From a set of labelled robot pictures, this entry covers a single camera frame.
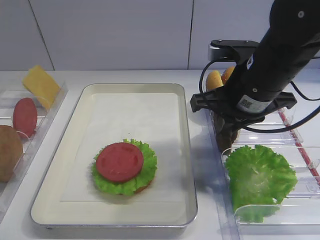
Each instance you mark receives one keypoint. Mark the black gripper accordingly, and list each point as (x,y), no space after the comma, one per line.
(254,90)

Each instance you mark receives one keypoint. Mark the brown meat patty front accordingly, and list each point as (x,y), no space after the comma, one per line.
(218,123)

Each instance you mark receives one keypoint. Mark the brown meat patty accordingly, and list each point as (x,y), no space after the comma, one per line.
(218,123)
(234,135)

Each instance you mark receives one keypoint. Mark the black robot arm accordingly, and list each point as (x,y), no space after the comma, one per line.
(294,34)

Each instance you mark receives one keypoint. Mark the brown meat patty rear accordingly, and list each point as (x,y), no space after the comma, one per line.
(234,135)

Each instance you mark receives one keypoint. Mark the large green lettuce leaf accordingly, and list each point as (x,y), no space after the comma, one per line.
(259,180)

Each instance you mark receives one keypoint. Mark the red tomato slice on tray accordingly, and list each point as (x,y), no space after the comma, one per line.
(120,162)

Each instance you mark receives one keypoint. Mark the green lettuce leaf on tray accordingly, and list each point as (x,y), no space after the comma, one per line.
(149,168)

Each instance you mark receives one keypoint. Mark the yellow cheese slice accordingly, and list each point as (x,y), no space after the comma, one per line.
(41,85)

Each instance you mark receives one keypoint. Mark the red tomato slice in rack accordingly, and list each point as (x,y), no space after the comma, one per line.
(25,117)

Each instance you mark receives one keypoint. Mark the golden bun slice left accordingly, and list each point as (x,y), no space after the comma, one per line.
(213,80)

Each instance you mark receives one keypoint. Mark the golden bun slice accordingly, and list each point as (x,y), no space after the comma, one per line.
(213,80)
(226,74)

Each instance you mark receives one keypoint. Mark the golden bun slice right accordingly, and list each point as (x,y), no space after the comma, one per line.
(226,74)

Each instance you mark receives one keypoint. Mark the white paper tray liner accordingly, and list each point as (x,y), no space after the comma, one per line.
(104,119)

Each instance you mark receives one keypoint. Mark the bottom bun on tray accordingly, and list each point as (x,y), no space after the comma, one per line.
(134,186)

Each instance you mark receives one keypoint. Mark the clear acrylic rack right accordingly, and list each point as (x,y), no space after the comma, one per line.
(298,216)

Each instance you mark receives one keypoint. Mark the clear acrylic rack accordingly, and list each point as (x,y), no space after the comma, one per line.
(8,100)
(298,216)

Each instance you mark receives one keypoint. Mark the clear acrylic rack left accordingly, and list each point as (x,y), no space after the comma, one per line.
(8,100)

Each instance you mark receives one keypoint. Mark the cream metal serving tray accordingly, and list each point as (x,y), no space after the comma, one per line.
(49,210)

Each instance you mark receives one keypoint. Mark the brown bun top in rack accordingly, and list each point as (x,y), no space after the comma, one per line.
(11,150)

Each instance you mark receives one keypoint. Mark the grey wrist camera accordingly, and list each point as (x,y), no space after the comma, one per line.
(231,50)

